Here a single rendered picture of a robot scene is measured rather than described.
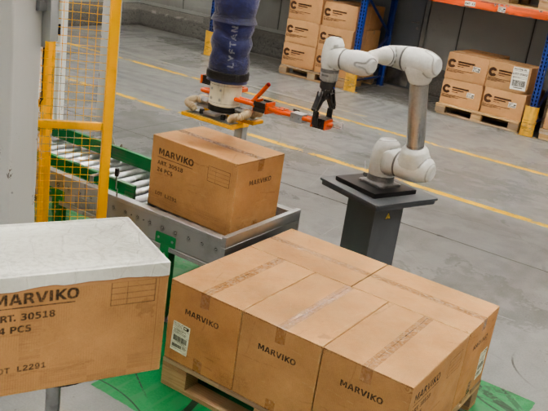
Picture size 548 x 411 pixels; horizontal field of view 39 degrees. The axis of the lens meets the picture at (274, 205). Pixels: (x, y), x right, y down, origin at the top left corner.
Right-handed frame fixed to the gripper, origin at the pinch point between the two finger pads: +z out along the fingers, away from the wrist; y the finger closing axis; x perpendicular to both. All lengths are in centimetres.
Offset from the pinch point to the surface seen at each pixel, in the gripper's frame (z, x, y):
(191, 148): 27, -62, 22
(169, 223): 65, -59, 37
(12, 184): 40, -93, 110
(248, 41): -30, -49, 1
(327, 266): 67, 23, 11
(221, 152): 27, -48, 14
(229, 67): -17, -52, 10
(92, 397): 122, -30, 113
